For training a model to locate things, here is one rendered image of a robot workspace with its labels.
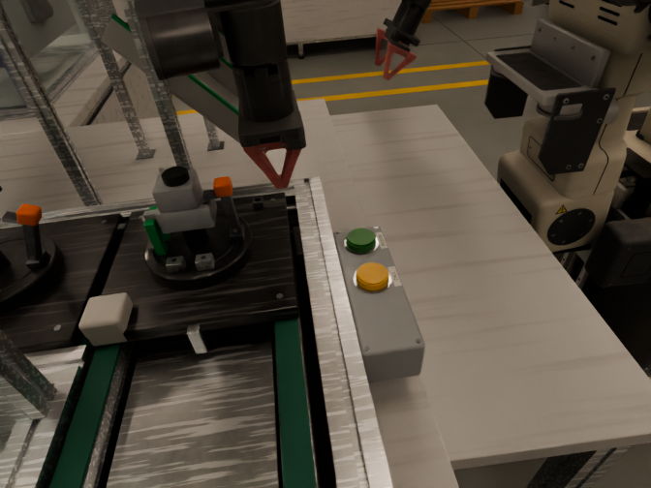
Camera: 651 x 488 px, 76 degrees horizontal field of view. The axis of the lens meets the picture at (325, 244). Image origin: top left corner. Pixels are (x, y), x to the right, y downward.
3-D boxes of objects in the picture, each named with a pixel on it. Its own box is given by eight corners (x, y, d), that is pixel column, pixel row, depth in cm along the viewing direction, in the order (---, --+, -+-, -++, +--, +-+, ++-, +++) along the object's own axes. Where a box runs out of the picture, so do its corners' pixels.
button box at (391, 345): (379, 255, 63) (380, 223, 59) (421, 376, 48) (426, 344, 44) (333, 260, 63) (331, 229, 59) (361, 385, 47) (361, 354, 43)
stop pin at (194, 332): (208, 344, 50) (200, 323, 47) (207, 352, 49) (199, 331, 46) (197, 346, 50) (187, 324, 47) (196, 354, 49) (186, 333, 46)
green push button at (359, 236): (372, 236, 59) (372, 225, 57) (378, 255, 56) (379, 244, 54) (344, 240, 59) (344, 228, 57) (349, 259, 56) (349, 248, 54)
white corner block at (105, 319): (139, 312, 51) (127, 289, 48) (132, 343, 48) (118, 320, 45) (101, 318, 51) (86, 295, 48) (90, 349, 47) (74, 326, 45)
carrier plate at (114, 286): (286, 201, 67) (285, 191, 65) (299, 318, 49) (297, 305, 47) (135, 221, 65) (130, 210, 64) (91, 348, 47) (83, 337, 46)
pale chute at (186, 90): (271, 125, 80) (285, 108, 78) (261, 159, 70) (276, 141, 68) (135, 17, 68) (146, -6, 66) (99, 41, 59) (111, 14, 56)
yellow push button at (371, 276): (384, 270, 54) (384, 259, 52) (391, 293, 51) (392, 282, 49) (354, 274, 53) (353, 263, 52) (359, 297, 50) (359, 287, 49)
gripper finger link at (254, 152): (255, 201, 49) (237, 129, 43) (254, 170, 55) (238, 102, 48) (311, 194, 50) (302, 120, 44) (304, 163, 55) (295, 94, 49)
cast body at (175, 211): (217, 206, 54) (203, 159, 49) (215, 228, 51) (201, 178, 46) (152, 215, 53) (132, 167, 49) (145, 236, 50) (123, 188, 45)
